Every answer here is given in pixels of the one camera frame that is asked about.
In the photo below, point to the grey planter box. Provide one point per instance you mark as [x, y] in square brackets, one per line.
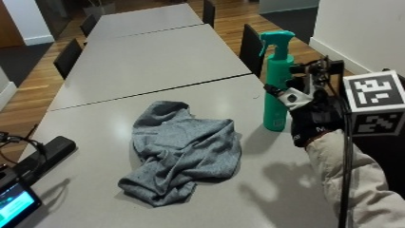
[99, 8]

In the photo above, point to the black bar device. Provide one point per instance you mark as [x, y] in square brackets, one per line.
[46, 155]

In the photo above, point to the phone with lit screen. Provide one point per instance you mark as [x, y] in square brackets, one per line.
[15, 204]

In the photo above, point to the grey cloth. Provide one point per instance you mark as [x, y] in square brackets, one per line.
[186, 148]

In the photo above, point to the white marker cube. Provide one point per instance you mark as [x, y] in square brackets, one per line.
[373, 91]

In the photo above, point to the teal spray bottle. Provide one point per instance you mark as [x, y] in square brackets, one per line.
[276, 72]

